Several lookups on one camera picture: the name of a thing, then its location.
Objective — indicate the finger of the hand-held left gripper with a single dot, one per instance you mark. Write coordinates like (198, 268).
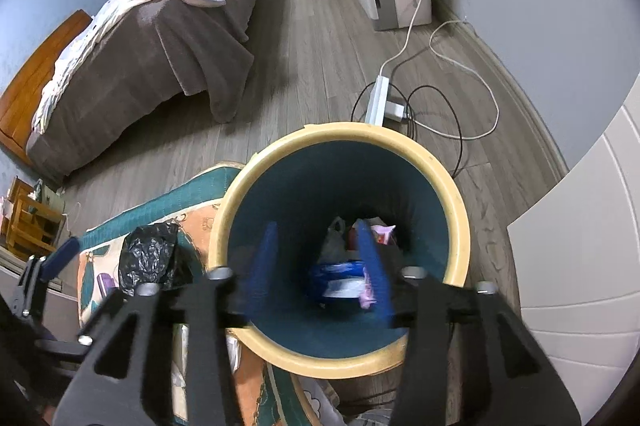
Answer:
(62, 253)
(65, 345)

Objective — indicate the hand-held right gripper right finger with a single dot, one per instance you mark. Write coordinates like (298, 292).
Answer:
(374, 268)

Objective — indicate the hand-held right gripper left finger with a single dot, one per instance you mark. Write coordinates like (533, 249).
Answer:
(262, 266)

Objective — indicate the pink wrapper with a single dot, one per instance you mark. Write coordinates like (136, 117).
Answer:
(384, 234)

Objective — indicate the black plastic bag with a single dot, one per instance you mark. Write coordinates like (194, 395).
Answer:
(147, 256)

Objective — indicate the yellow rimmed teal bin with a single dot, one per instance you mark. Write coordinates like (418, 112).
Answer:
(450, 206)

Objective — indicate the small wooden rack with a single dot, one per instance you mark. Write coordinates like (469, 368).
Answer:
(30, 226)

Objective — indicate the blue and white packet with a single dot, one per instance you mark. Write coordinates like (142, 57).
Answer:
(332, 278)

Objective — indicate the white plastic bag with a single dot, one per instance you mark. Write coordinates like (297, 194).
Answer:
(334, 241)

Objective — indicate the teal and orange printed rug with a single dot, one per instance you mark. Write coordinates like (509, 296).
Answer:
(165, 206)

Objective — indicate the white crumpled wrapper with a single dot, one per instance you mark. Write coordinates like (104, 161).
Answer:
(182, 358)

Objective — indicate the white plug charger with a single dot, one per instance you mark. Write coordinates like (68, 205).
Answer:
(395, 111)

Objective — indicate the white power strip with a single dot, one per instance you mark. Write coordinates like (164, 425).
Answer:
(377, 101)

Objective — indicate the wooden bed headboard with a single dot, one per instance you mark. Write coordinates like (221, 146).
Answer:
(35, 76)

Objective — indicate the white panelled door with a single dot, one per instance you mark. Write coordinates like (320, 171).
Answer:
(575, 256)

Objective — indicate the bed with brown blanket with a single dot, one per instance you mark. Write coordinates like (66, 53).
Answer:
(150, 56)

